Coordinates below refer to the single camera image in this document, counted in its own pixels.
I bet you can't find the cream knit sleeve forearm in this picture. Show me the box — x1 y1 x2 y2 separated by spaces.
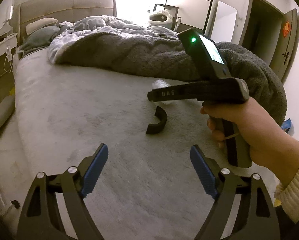
274 169 299 223

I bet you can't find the grey fleece patterned duvet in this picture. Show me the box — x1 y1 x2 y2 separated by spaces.
48 15 287 125

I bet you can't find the person's right hand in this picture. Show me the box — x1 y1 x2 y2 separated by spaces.
200 97 299 187

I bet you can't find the grey padded stool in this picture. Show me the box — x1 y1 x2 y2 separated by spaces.
0 95 16 128

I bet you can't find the grey upholstered headboard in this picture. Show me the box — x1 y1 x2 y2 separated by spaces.
13 0 117 44

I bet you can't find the grey-blue pillow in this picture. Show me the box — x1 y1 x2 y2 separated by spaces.
19 25 60 57

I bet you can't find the dark brown door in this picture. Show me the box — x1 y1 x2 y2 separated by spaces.
239 0 299 82

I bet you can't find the white wardrobe with dark trim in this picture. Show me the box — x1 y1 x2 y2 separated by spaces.
151 0 218 34

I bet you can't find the white cat bed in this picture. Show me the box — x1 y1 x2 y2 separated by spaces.
149 10 173 29

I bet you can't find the beige pillow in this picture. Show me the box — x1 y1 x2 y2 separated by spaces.
25 17 58 36

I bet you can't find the blue snack bag on floor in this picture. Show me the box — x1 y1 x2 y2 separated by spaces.
281 118 292 133

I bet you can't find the black curved plastic piece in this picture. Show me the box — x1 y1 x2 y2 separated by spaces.
146 106 167 135

